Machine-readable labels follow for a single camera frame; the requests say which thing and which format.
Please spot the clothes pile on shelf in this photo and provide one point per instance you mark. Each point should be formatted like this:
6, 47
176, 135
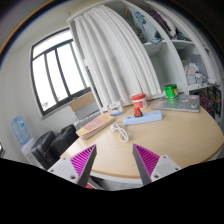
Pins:
147, 32

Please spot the white curtain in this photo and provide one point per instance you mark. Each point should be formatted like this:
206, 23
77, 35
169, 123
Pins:
118, 63

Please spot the red charger plug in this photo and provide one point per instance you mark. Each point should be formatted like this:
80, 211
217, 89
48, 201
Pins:
137, 112

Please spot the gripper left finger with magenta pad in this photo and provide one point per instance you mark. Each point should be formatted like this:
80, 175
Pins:
77, 168

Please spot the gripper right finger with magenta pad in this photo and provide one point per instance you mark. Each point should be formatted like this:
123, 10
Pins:
151, 166

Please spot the open cardboard box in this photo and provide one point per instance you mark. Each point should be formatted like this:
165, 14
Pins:
84, 105

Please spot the blue water bottle dispenser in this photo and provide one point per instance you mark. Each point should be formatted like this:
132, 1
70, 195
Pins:
20, 130

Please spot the white jar red lid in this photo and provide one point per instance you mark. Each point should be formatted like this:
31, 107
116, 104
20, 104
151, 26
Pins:
139, 100

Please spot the colourful patterned box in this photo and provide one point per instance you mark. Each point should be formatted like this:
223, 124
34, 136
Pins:
206, 103

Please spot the black framed window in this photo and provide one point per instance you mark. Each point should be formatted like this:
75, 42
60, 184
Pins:
56, 72

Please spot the grey laptop with stickers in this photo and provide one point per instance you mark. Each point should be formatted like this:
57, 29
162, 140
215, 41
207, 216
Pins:
189, 103

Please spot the black bag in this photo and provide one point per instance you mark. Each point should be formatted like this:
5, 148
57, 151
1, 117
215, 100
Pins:
64, 139
42, 151

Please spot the black bag right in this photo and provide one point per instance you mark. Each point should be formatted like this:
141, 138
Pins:
64, 139

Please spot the white boxes on shelf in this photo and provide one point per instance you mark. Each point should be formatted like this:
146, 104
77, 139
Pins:
195, 76

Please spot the black bag left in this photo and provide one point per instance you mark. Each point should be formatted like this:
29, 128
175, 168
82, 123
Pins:
42, 151

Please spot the small white card box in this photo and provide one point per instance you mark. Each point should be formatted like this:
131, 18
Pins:
115, 108

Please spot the light blue power strip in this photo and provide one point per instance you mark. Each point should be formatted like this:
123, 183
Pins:
145, 118

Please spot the white shelving unit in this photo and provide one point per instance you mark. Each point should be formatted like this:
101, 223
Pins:
169, 56

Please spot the green cylindrical container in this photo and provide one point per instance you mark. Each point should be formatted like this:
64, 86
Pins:
171, 92

